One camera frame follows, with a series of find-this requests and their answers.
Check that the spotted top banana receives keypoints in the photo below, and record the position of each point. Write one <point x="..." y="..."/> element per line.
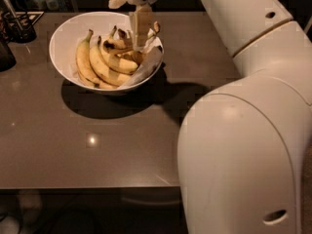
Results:
<point x="118" y="41"/>

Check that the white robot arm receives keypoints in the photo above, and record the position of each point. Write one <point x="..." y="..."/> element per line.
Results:
<point x="241" y="147"/>

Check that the small back yellow banana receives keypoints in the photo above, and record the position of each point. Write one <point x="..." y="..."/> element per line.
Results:
<point x="135" y="56"/>

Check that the right yellow banana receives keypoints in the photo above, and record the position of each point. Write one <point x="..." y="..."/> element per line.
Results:
<point x="117" y="63"/>

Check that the white ceramic bowl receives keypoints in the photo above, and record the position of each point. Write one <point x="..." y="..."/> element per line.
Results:
<point x="66" y="38"/>

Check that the middle yellow banana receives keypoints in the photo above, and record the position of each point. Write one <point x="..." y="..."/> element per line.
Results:
<point x="102" y="70"/>

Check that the leftmost yellow banana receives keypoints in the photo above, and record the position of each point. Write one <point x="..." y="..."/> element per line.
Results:
<point x="85" y="71"/>

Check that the white paper liner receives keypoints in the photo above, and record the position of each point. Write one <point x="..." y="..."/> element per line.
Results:
<point x="153" y="58"/>

